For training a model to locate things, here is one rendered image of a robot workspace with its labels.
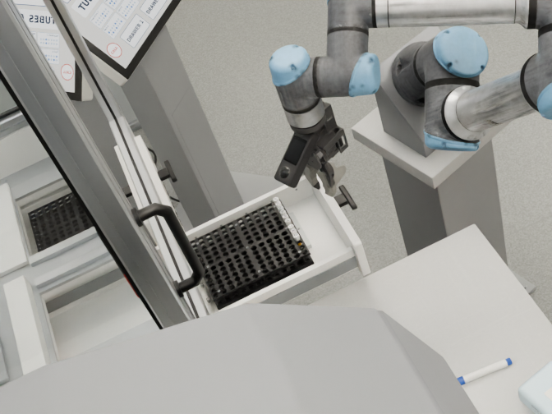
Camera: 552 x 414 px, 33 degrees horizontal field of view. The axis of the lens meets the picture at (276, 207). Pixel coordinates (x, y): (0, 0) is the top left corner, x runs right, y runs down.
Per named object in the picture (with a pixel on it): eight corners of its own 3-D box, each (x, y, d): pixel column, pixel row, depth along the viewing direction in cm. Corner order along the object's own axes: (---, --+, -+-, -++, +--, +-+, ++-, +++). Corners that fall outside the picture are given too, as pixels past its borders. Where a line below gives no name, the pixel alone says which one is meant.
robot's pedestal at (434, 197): (461, 239, 299) (428, 60, 244) (536, 288, 280) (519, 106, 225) (394, 300, 291) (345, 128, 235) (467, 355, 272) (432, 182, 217)
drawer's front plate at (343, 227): (318, 187, 217) (306, 154, 209) (371, 273, 197) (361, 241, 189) (310, 190, 217) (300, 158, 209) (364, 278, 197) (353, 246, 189)
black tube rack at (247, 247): (287, 217, 211) (279, 198, 206) (317, 270, 199) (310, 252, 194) (197, 259, 210) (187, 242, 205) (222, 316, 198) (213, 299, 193)
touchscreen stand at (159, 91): (325, 190, 328) (243, -57, 253) (276, 294, 304) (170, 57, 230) (202, 172, 349) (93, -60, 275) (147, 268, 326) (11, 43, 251)
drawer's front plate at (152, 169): (155, 163, 236) (139, 133, 228) (189, 240, 217) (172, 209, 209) (149, 167, 236) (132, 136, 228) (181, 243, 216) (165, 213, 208)
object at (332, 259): (312, 190, 215) (305, 172, 210) (359, 268, 197) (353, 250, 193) (153, 267, 212) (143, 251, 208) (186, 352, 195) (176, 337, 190)
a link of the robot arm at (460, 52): (464, 40, 212) (493, 23, 199) (464, 99, 211) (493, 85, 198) (415, 35, 209) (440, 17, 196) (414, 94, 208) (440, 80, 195)
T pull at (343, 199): (343, 186, 204) (342, 182, 203) (358, 209, 199) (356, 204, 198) (328, 194, 204) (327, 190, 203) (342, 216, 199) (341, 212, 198)
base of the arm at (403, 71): (426, 30, 221) (443, 18, 212) (463, 83, 222) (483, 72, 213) (379, 66, 217) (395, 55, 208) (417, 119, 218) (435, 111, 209)
